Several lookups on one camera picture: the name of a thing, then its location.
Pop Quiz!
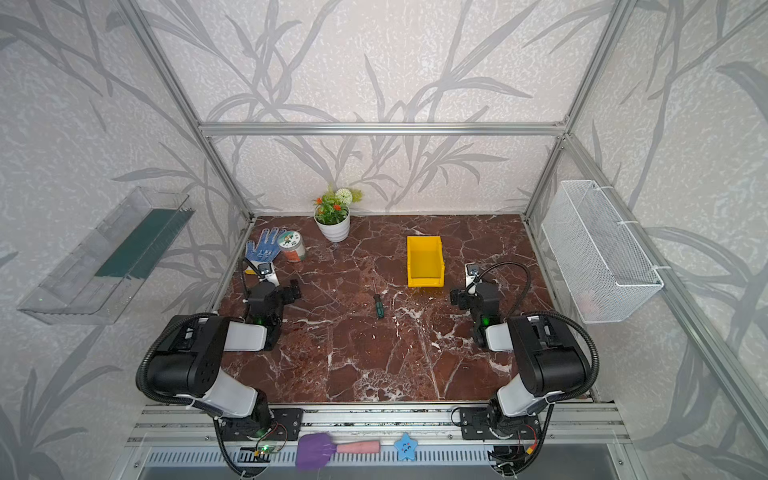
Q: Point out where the green black screwdriver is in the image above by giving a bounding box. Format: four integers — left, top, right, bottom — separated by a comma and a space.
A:
373, 294, 385, 319

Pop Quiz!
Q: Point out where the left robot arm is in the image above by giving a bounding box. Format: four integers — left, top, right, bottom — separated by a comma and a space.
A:
135, 279, 302, 429

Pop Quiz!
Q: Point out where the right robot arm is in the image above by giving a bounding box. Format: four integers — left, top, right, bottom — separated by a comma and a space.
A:
450, 282, 600, 423

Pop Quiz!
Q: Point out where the yellow plastic bin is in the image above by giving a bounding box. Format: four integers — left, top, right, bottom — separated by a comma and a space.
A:
407, 236, 445, 288

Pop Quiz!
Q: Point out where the blue white work glove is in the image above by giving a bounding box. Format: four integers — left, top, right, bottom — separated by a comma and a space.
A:
245, 227, 286, 265

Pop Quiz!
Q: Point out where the white pot flower plant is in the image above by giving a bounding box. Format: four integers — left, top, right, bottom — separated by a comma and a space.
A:
313, 187, 363, 243

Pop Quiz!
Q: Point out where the blue star toy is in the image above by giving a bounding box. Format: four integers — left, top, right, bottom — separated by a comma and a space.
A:
394, 433, 418, 462

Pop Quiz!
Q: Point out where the purple pink spatula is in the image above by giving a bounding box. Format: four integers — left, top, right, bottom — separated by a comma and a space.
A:
295, 433, 381, 471

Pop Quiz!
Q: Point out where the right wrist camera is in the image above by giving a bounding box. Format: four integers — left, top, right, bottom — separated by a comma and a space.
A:
465, 263, 480, 290

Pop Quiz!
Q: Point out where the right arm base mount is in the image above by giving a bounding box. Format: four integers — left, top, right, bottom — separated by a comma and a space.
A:
451, 405, 540, 442

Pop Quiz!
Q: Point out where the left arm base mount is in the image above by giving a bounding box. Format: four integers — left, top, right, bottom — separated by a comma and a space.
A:
214, 407, 304, 442

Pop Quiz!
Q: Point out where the white wire mesh basket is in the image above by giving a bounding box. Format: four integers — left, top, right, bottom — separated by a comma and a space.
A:
542, 180, 664, 324

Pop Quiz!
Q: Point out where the aluminium frame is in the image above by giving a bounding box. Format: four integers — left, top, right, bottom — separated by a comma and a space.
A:
113, 0, 768, 480

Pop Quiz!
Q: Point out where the clear plastic wall shelf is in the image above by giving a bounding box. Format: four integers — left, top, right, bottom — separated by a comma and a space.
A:
17, 187, 195, 325

